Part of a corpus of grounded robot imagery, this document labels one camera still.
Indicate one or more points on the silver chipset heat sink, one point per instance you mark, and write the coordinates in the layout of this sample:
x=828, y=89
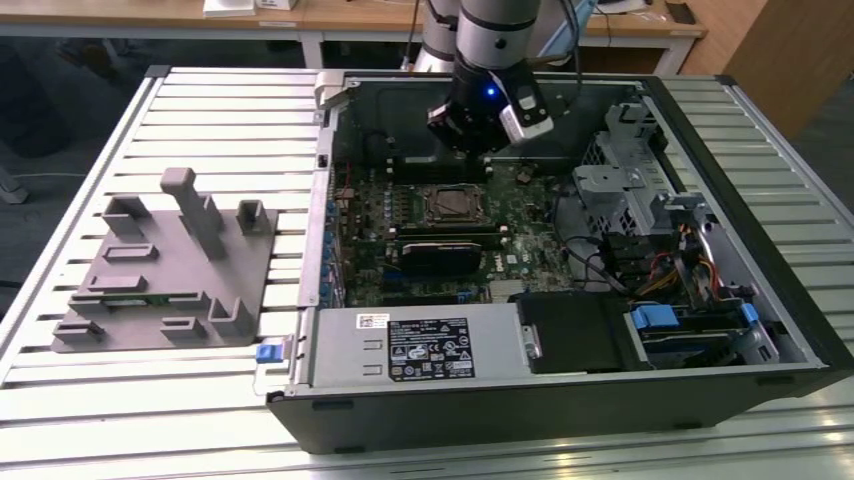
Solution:
x=507, y=290

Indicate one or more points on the black open PC case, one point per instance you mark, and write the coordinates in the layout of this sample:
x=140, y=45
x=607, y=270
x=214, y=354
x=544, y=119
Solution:
x=468, y=420

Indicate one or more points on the black phone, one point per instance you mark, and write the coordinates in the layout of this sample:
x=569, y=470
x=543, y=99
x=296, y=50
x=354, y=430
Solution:
x=683, y=12

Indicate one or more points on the large white box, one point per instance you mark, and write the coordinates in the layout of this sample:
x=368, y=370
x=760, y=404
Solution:
x=230, y=7

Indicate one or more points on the small white box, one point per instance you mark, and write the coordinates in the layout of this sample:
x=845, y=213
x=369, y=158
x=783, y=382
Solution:
x=277, y=4

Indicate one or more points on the black graphics card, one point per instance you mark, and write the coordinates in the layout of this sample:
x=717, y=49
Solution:
x=441, y=257

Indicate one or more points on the thin metal locking lever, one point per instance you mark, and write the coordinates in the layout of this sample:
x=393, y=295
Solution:
x=455, y=186

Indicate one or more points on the blue disk carrier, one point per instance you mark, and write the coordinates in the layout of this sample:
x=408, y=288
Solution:
x=655, y=317

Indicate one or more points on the black expansion slot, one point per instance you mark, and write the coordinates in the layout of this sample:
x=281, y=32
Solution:
x=448, y=231

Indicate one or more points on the black plastic disk bay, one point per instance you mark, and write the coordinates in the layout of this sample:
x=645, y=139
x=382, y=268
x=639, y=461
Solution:
x=575, y=335

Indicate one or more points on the green RAM stick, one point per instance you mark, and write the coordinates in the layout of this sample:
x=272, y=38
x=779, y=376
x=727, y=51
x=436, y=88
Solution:
x=154, y=299

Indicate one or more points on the grey metal drive cage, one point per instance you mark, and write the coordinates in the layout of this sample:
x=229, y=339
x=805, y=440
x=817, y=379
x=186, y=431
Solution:
x=608, y=185

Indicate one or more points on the green motherboard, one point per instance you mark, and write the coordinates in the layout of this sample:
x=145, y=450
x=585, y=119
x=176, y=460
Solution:
x=535, y=250

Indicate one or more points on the black RAM slot bank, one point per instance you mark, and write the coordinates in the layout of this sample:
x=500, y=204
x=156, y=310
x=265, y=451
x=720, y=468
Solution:
x=434, y=172

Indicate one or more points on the blue plastic clip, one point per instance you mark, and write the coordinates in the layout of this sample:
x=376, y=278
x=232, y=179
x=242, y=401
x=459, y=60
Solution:
x=749, y=314

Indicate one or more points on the grey power supply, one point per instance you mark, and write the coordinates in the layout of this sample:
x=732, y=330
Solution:
x=348, y=350

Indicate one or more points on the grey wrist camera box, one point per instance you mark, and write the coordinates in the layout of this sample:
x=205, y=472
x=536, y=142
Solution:
x=528, y=125

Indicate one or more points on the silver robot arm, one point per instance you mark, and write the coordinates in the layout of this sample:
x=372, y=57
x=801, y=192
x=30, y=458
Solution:
x=497, y=30

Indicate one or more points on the blue case latch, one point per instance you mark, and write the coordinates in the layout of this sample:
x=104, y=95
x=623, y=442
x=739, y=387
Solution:
x=269, y=352

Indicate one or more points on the grey parts rack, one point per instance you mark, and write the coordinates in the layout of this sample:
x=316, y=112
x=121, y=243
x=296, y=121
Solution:
x=181, y=280

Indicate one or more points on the white chair foot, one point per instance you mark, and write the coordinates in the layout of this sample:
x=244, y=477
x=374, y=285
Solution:
x=13, y=190

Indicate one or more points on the wooden cabinet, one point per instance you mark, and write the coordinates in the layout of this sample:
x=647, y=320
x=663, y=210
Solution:
x=788, y=50

